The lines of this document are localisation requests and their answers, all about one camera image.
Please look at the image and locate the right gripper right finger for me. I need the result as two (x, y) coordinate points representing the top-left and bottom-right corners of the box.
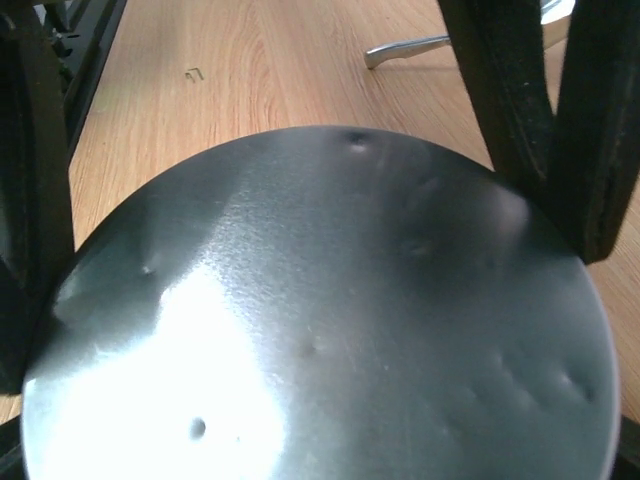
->
(609, 416), (640, 480)

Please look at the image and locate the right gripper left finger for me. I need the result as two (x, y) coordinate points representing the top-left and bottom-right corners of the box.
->
(0, 416), (25, 480)

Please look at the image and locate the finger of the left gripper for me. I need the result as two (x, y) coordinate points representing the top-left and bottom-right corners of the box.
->
(440, 1), (639, 264)
(1, 1), (74, 395)

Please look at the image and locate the metal candy scoop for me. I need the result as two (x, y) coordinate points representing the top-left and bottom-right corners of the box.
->
(363, 0), (576, 70)

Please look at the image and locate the round metal jar lid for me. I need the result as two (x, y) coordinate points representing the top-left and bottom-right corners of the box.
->
(22, 127), (620, 479)

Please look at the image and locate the black aluminium frame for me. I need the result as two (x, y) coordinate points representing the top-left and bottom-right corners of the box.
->
(34, 0), (127, 156)

